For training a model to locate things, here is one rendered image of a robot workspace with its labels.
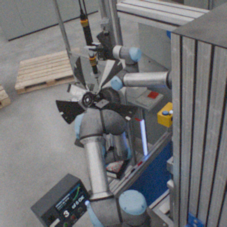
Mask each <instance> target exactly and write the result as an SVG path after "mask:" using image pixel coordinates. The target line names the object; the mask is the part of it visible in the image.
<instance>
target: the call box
mask: <svg viewBox="0 0 227 227"><path fill-rule="evenodd" d="M165 110H166V111H168V112H169V114H171V116H169V115H163V111H165ZM171 110H172V103H171V102H169V103H168V104H167V105H166V106H165V107H164V108H163V109H162V110H161V111H159V112H158V114H157V117H158V123H160V124H162V125H165V126H167V127H170V126H171V125H172V124H173V120H172V121H171V118H172V117H173V113H170V111H171Z"/></svg>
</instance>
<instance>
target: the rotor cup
mask: <svg viewBox="0 0 227 227"><path fill-rule="evenodd" d="M96 93H97V92H96ZM96 93H94V94H93V92H86V93H85V94H84V95H83V96H82V105H83V107H85V108H91V109H99V108H97V107H96V103H94V102H97V103H98V102H100V101H101V100H102V99H105V100H106V98H105V95H104V94H103V93H101V92H100V93H99V95H98V94H96ZM87 98H88V99H89V101H87ZM99 111H101V109H99Z"/></svg>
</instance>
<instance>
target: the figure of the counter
mask: <svg viewBox="0 0 227 227"><path fill-rule="evenodd" d="M71 214H72V212H71V210H70V209H69V207H67V208H66V209H65V210H64V211H63V212H61V213H60V215H61V216H62V218H63V219H64V221H65V220H66V219H67V218H68V217H69V216H70V215H71Z"/></svg>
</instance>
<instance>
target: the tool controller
mask: <svg viewBox="0 0 227 227"><path fill-rule="evenodd" d="M89 198H90V195H89V193H88V192H87V190H86V188H85V186H84V185H83V182H82V181H81V179H80V178H78V177H76V176H74V175H72V174H70V173H68V174H66V175H65V176H64V178H62V179H61V180H60V181H59V182H58V183H57V184H56V185H54V186H53V187H52V188H51V189H50V190H49V191H48V192H47V193H46V194H45V195H43V196H42V197H41V198H40V199H39V200H38V201H37V202H36V203H35V204H34V205H32V206H31V210H32V211H33V213H34V215H35V216H36V217H37V218H38V220H39V221H40V222H41V224H42V225H43V226H44V227H63V224H64V223H65V222H68V226H67V227H72V226H73V225H74V224H75V223H76V222H77V221H78V220H79V219H80V218H81V217H82V216H83V215H84V214H85V213H86V212H87V205H85V202H86V200H88V201H89V202H90V200H89ZM67 207H69V209H70V210H71V212H72V214H71V215H70V216H69V217H68V218H67V219H66V220H65V221H64V219H63V218H62V216H61V215H60V213H61V212H63V211H64V210H65V209H66V208H67ZM80 207H82V209H83V210H82V212H80V213H79V212H78V209H79V208H80ZM73 214H74V215H75V219H74V220H72V219H71V216H72V215H73Z"/></svg>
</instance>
